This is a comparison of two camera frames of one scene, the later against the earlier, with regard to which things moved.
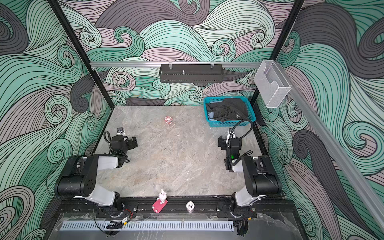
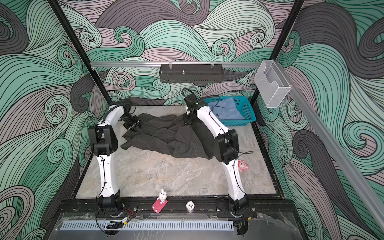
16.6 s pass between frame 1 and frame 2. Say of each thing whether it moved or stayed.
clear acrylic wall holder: stayed
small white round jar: stayed
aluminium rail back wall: stayed
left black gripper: moved
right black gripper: moved
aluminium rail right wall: stayed
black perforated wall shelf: stayed
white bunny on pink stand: stayed
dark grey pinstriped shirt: moved
